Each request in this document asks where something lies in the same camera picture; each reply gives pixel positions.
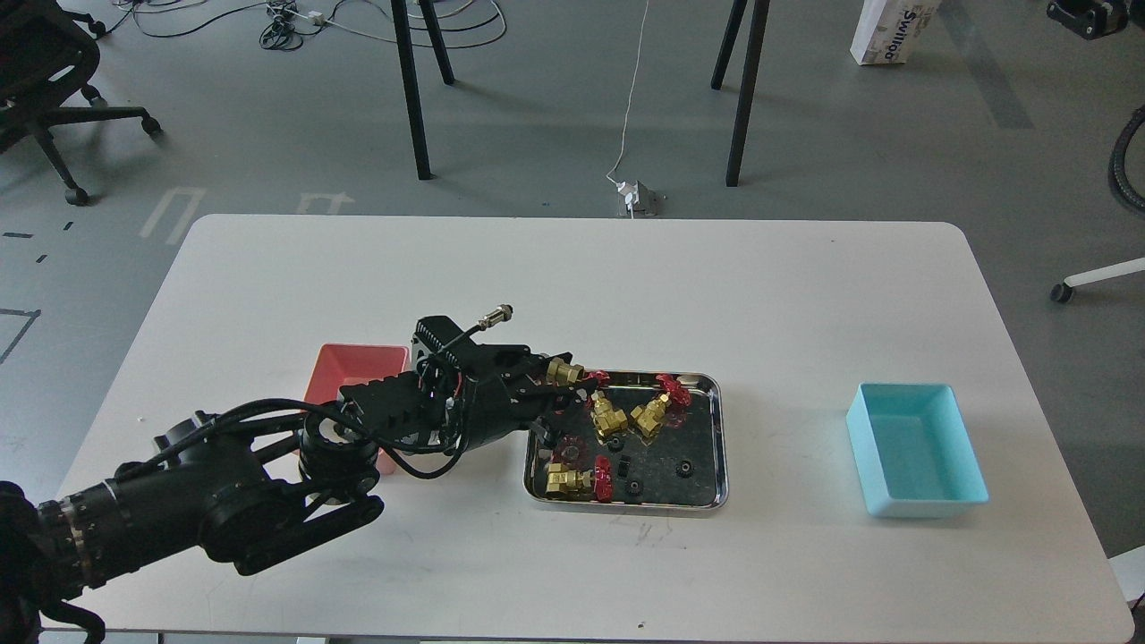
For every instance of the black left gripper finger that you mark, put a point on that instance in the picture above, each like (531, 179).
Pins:
(540, 399)

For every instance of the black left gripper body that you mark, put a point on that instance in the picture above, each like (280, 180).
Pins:
(476, 393)

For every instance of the brass valve red handle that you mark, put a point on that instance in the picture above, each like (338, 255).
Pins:
(571, 421)

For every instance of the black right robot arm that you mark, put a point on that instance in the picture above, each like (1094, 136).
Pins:
(1096, 19)

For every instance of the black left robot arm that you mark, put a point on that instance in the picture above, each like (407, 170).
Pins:
(274, 478)

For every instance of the brass valve centre top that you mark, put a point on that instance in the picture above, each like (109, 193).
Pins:
(607, 419)

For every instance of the brass valve bottom left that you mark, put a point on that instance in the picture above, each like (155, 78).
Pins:
(593, 484)

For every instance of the brass valve top right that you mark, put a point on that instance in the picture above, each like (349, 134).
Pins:
(667, 406)

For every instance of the pink plastic box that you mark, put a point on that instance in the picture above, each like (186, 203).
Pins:
(339, 364)

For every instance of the blue plastic box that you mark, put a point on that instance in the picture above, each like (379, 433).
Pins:
(913, 452)

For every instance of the white cardboard box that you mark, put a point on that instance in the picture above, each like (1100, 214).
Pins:
(888, 31)

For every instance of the metal tray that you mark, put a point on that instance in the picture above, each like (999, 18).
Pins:
(699, 438)

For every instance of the floor power socket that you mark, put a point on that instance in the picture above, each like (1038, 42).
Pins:
(635, 199)

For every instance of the black table leg rear left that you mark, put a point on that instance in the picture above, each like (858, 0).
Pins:
(435, 34)

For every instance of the black table leg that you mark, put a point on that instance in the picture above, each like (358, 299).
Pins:
(409, 74)
(730, 35)
(757, 30)
(435, 34)

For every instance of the black table leg rear right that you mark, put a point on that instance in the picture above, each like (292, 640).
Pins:
(730, 35)

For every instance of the white chair base leg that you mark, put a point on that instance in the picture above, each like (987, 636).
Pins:
(1063, 291)

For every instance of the black office chair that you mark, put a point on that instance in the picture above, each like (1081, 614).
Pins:
(47, 65)

